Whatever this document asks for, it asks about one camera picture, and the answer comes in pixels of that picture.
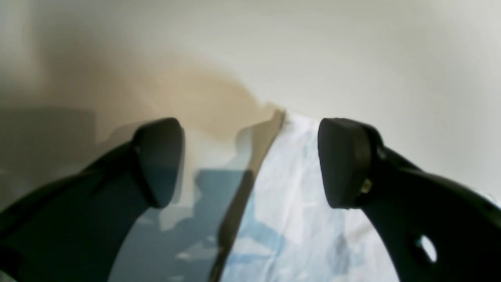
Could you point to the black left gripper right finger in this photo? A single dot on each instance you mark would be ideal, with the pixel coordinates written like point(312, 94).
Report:
point(434, 229)

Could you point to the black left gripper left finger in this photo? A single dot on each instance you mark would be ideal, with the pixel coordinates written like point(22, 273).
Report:
point(71, 230)

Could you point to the white T-shirt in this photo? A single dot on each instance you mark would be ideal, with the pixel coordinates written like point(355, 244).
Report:
point(288, 231)

